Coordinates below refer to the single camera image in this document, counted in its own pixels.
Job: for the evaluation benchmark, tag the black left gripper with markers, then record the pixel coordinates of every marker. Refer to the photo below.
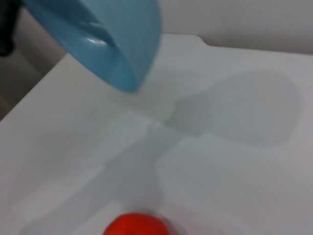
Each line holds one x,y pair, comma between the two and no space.
7,29

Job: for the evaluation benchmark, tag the blue ceramic bowl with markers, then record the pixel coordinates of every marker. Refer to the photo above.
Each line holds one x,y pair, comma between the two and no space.
110,31

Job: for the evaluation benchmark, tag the orange fruit with stem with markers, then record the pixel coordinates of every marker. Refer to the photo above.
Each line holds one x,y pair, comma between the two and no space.
137,225

